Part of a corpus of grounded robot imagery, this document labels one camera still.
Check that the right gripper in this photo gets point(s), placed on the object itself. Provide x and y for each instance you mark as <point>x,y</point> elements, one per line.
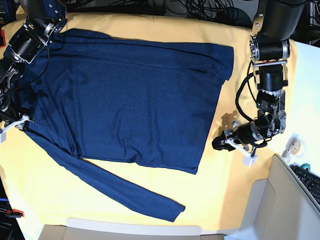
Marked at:
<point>13,117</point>

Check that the red clamp top left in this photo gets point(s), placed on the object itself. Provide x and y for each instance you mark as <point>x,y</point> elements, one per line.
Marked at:
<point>2,39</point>

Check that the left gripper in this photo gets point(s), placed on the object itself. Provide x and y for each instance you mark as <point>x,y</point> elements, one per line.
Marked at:
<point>243,134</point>

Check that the red clamp bottom left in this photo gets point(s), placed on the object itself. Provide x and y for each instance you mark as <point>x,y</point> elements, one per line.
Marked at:
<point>13,213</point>

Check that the yellow table cloth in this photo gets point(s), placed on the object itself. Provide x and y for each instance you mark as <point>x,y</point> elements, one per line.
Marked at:
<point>215,198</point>

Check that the clear tape dispenser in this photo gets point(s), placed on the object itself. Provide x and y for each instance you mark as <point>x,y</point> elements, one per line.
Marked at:
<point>295,147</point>

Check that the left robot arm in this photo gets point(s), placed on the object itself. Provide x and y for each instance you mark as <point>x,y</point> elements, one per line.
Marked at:
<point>275,22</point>

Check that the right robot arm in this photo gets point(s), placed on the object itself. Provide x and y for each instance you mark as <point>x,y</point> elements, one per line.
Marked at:
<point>44,20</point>

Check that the black keyboard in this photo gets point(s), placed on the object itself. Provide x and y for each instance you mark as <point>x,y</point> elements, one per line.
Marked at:
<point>309,180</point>

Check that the beige cardboard box right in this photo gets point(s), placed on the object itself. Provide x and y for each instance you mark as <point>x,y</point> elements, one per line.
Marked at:
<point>280,208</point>

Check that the dark blue long-sleeve shirt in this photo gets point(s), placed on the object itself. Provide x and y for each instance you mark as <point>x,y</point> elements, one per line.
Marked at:
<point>95,97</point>

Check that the teal tape roll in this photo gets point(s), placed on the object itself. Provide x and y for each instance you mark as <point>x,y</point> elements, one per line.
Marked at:
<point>306,167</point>

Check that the red clamp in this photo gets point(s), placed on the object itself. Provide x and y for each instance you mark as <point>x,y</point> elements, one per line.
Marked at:
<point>2,39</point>
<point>13,213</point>

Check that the beige cardboard box bottom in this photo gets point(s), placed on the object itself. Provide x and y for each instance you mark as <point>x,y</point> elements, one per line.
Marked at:
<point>80,229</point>

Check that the beige cardboard box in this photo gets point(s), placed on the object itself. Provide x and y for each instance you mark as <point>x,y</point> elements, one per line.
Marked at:
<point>80,229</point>
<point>280,208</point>

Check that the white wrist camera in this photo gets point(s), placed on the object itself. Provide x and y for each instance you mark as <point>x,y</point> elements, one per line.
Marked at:
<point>2,135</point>
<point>248,160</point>

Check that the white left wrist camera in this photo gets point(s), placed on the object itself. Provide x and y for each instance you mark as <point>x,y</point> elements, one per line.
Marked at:
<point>248,160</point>

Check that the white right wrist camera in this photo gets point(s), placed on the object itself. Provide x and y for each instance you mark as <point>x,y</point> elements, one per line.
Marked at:
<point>2,135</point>

